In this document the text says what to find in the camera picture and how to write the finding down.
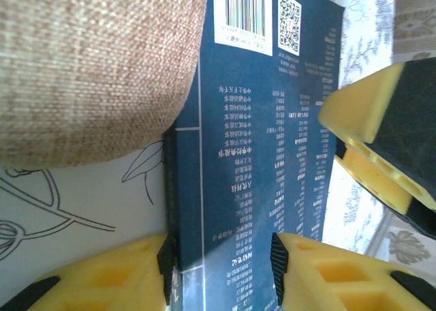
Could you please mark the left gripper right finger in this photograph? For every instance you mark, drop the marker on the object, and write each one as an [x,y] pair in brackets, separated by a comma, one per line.
[340,280]

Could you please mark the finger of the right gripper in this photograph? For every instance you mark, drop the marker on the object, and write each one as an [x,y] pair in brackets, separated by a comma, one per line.
[402,127]

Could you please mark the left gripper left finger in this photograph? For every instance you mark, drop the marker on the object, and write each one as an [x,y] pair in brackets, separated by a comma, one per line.
[102,280]

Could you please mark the blue book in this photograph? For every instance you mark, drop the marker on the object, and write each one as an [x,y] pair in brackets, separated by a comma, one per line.
[245,137]

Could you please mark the brown cardboard tube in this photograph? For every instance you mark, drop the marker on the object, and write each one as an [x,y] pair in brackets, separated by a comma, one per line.
[85,69]

